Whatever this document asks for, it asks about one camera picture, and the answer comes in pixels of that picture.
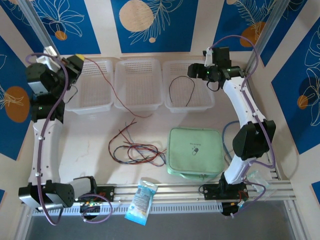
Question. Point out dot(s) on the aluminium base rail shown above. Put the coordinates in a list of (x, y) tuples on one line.
[(175, 191)]

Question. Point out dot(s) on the blue white snack packet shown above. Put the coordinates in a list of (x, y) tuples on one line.
[(141, 200)]

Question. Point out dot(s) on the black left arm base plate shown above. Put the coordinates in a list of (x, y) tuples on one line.
[(107, 193)]

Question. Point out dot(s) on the mint green zip pouch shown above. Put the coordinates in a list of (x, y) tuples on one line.
[(195, 150)]

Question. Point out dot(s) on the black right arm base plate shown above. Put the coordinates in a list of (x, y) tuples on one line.
[(208, 191)]

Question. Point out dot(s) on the blue tube stethoscope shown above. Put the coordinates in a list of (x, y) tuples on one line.
[(224, 140)]

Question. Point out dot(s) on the clear plastic zip bag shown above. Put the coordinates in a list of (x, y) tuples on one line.
[(268, 190)]

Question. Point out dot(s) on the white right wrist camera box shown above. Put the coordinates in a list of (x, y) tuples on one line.
[(207, 57)]

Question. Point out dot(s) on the white perforated plastic basket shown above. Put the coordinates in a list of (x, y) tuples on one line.
[(95, 87), (137, 85), (180, 92)]

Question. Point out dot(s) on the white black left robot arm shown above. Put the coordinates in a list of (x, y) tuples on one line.
[(47, 150)]

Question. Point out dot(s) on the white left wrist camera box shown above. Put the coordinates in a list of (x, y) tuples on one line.
[(46, 61)]

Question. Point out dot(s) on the aluminium corner post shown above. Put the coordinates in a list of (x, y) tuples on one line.
[(37, 25), (270, 25)]

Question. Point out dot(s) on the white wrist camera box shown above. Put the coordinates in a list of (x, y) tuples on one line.
[(46, 61), (207, 57)]

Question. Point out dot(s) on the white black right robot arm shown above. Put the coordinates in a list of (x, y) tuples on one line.
[(237, 100)]

